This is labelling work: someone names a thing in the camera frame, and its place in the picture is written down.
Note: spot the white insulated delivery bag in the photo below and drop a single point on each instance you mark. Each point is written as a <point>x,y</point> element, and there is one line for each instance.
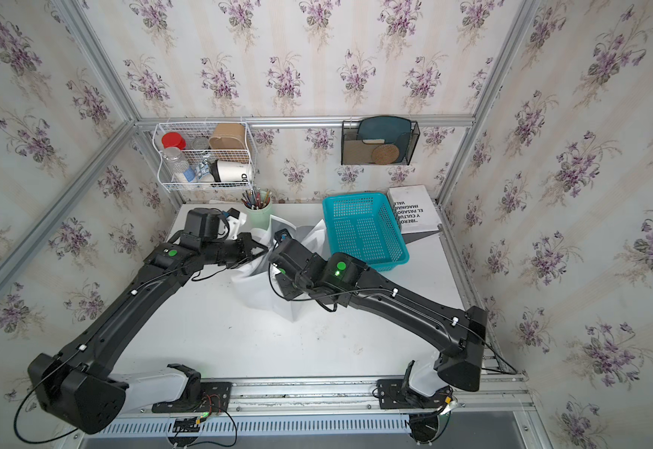
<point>268,283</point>

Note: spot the white cylindrical cup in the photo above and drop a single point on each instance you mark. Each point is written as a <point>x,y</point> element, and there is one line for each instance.
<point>231,172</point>

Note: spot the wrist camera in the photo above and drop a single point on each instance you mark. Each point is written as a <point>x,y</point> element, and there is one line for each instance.
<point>235,220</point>
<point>282,235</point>

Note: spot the round cork coaster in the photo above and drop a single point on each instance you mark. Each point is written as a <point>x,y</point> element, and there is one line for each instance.
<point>385,154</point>

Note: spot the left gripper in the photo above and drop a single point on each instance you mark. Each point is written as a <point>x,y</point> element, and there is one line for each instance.
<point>247,244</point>

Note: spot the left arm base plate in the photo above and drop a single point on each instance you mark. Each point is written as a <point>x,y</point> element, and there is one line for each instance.
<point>212,397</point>

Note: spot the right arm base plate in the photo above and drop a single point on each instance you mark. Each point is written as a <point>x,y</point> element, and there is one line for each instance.
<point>393,394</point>

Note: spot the teal plate in organizer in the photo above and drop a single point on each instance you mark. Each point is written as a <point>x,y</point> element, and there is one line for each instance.
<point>387,128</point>

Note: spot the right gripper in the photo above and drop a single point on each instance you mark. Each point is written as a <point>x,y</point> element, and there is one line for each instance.
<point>285,286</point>

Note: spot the black mesh wall organizer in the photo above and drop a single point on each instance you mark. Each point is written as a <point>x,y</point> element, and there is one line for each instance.
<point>355,152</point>

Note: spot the white wire wall basket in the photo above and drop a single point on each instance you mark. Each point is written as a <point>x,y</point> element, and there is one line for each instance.
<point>200,156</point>

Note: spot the teal plastic basket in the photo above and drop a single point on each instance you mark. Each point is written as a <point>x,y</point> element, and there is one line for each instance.
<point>364,226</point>

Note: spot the small circuit board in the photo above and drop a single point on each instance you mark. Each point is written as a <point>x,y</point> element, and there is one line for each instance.
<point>186,425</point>

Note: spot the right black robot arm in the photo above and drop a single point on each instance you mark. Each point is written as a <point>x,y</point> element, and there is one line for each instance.
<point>458,336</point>

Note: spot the clear plastic bottle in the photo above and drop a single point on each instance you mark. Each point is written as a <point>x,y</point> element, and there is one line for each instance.
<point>179,165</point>

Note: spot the red lid jar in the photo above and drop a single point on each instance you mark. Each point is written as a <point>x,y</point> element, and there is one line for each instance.
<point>173,140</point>

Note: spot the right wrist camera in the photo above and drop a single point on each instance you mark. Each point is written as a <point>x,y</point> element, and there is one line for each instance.
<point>282,235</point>

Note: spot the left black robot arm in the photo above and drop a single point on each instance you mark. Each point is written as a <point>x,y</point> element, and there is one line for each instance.
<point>77,384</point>

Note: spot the white book with text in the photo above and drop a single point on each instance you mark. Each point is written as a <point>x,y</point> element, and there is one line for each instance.
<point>414,209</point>

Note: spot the green pen cup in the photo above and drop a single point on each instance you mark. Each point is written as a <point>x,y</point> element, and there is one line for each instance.
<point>258,203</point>

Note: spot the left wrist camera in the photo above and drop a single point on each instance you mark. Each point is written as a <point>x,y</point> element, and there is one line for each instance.
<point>235,220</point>

